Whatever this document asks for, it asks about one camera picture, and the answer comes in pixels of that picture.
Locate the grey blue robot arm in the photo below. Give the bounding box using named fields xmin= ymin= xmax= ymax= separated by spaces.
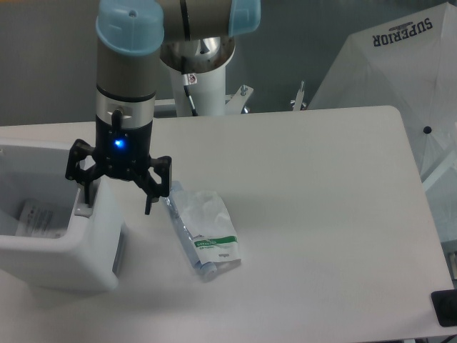
xmin=66 ymin=1 xmax=261 ymax=207

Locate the crumpled white plastic package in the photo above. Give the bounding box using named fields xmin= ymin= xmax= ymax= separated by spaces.
xmin=163 ymin=181 xmax=241 ymax=282

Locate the paper leaflet inside trash can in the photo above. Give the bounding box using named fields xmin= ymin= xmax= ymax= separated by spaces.
xmin=15 ymin=199 xmax=69 ymax=239

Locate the white metal base frame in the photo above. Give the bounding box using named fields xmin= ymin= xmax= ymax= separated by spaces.
xmin=154 ymin=80 xmax=308 ymax=118

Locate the black device at table corner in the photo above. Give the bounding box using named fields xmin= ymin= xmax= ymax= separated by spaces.
xmin=431 ymin=289 xmax=456 ymax=327

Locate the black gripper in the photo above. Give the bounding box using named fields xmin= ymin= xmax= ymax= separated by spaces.
xmin=64 ymin=117 xmax=174 ymax=216

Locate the black cable on pedestal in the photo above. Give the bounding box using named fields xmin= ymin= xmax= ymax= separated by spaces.
xmin=181 ymin=56 xmax=199 ymax=117

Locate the white push-lid trash can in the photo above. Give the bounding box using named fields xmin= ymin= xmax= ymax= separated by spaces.
xmin=1 ymin=138 xmax=125 ymax=292

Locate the white superior umbrella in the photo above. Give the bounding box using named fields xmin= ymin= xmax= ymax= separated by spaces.
xmin=306 ymin=1 xmax=457 ymax=201

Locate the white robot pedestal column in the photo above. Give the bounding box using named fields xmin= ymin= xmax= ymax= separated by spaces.
xmin=160 ymin=36 xmax=235 ymax=117

